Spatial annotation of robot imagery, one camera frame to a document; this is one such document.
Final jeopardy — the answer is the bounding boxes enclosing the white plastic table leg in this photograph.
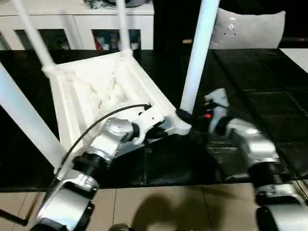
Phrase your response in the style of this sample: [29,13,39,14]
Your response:
[0,62,67,169]
[180,0,220,116]
[13,0,55,71]
[116,0,133,59]

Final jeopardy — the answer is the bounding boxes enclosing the white plastic table top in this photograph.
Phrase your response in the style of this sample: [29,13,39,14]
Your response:
[41,51,193,180]

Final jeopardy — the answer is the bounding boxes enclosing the black work mat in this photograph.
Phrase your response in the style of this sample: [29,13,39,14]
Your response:
[0,47,308,193]

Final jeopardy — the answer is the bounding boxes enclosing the black cabinet with gold label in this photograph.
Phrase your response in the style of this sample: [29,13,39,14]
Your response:
[153,0,220,51]

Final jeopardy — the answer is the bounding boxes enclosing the grey cushion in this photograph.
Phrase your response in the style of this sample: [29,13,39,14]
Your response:
[207,7,287,50]

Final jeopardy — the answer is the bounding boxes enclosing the white flat panel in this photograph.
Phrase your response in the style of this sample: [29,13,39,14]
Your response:
[279,47,308,73]

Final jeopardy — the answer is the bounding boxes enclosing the round grey appliance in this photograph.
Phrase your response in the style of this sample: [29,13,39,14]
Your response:
[125,0,148,8]

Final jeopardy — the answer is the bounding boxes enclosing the white sideboard with glass doors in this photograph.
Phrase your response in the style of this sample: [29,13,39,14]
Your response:
[0,0,155,51]

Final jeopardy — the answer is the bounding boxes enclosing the bag of black parts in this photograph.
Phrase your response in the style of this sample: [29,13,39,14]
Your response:
[84,0,104,10]

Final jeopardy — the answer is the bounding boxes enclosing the black metal rod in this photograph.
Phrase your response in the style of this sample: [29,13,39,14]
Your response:
[0,208,29,227]

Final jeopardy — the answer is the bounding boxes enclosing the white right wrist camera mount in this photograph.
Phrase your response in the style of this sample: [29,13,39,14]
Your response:
[204,88,230,136]

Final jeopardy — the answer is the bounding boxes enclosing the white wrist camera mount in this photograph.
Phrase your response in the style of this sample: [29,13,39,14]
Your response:
[133,105,167,147]
[204,88,230,136]

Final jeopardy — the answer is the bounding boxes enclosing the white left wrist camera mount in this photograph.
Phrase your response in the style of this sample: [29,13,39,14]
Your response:
[133,105,167,147]

